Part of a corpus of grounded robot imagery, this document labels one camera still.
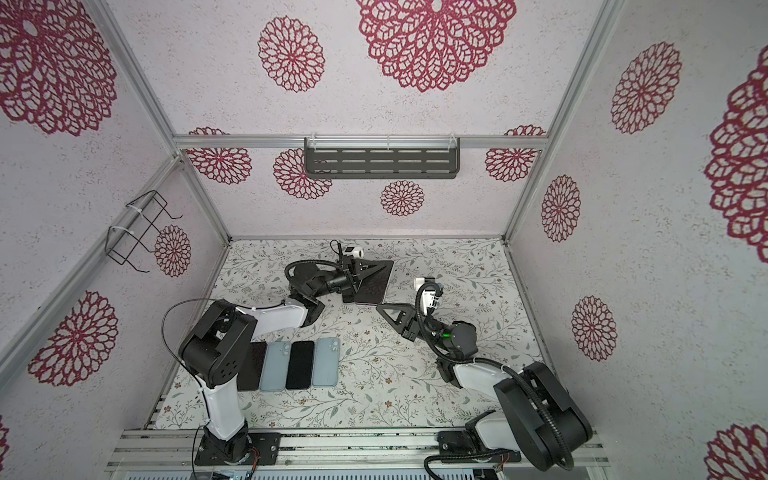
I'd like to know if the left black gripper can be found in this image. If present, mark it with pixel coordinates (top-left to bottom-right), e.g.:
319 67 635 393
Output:
313 256 388 300

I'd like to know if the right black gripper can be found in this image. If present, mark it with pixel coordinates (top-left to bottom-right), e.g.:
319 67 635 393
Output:
382 307 453 357

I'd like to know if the black phone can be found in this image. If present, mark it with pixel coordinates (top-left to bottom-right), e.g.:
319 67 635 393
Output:
285 341 315 390
354 260 394 305

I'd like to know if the light blue phone case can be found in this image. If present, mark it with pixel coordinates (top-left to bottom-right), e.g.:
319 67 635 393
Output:
311 337 341 388
259 341 292 392

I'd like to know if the black phone removed from case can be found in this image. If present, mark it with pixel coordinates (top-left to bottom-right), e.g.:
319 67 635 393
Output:
237 342 268 392

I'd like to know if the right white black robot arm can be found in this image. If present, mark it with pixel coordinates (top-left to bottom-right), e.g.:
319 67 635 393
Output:
376 303 593 478

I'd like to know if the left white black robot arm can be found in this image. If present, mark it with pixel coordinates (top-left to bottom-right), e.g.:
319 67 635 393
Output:
176 253 394 465

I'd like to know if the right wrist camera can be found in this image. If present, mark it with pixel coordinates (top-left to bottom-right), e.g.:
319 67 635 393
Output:
414 277 443 316

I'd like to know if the grey slotted wall shelf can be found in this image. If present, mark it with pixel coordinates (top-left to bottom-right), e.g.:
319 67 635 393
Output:
303 137 461 180

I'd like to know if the black wire wall basket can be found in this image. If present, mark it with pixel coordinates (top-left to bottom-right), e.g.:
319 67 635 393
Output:
103 189 182 274

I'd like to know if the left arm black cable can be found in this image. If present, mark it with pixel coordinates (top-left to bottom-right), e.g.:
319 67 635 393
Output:
160 296 289 480

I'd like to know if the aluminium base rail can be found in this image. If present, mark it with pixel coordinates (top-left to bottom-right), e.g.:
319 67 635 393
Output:
107 425 612 472

